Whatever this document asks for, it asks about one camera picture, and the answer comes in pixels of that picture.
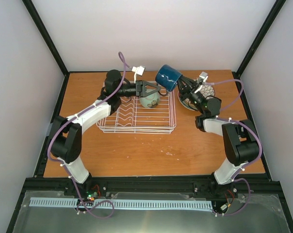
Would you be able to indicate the dark blue ceramic mug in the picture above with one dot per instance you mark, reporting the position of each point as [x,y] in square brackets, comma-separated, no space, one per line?
[167,77]

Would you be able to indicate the green floral ceramic bowl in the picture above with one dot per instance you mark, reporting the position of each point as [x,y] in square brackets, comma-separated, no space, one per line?
[151,101]

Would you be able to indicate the black enclosure frame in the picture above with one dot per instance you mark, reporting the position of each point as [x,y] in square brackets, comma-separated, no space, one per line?
[38,183]

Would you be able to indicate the light blue cable duct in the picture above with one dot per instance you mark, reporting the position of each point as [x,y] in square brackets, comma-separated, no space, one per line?
[195,205]

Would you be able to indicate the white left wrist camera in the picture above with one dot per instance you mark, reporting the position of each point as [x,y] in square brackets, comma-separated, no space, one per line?
[138,71]

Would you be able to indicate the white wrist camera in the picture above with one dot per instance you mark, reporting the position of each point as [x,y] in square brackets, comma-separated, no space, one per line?
[138,71]
[200,81]

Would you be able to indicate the white wire dish rack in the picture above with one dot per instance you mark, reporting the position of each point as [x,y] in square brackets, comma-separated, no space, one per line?
[132,117]

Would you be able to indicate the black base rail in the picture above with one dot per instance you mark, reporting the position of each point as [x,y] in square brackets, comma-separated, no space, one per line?
[197,185]

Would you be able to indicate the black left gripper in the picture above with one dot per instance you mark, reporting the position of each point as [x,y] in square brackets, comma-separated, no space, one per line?
[140,91]

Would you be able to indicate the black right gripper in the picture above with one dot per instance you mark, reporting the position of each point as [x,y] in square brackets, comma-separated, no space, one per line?
[184,90]

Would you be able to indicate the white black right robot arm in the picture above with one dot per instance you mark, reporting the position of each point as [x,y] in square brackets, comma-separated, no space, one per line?
[241,143]

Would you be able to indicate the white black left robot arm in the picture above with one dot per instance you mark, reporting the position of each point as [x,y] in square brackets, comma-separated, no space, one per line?
[65,137]

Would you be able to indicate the floral patterned plate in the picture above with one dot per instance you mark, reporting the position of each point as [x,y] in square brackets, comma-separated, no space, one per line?
[207,90]

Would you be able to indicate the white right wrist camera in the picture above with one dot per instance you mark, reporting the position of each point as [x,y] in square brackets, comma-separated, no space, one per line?
[200,81]

